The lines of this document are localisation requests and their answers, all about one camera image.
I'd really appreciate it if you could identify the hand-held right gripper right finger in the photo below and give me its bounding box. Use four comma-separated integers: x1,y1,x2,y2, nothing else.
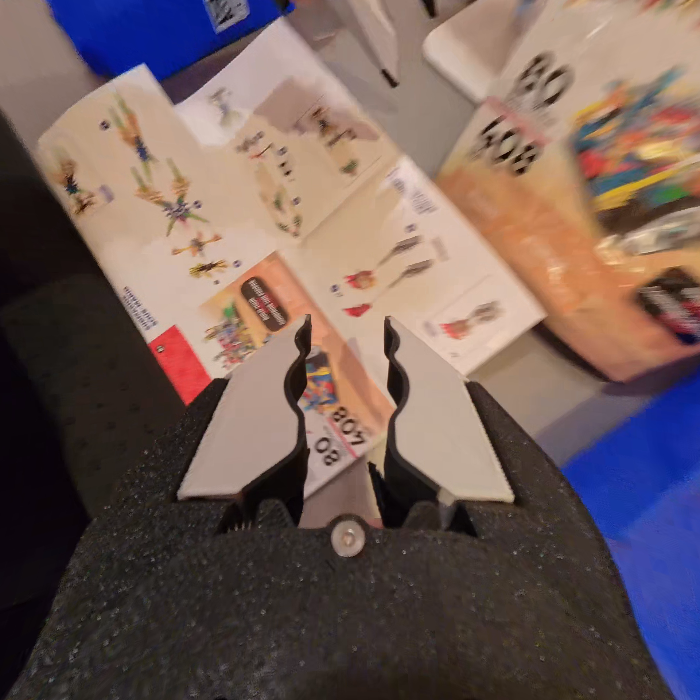
383,315,516,529

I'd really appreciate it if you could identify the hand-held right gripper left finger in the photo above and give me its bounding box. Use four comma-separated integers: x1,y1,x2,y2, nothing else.
176,314,314,526

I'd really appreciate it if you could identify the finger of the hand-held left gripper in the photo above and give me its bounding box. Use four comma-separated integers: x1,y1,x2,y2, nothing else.
346,0,401,88

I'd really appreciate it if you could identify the toy instruction sheet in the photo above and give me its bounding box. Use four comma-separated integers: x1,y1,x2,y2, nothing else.
35,19,548,498

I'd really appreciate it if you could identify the white document stand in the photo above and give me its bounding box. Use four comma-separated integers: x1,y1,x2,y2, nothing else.
422,0,528,105

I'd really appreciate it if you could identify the black perforated board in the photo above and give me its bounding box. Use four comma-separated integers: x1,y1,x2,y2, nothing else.
0,273,187,520

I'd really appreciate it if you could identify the orange toy set bag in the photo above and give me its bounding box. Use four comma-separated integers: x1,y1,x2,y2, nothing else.
435,0,700,384

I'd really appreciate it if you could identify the blue plastic bin with tag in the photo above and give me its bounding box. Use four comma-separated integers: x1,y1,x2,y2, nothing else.
46,0,296,83

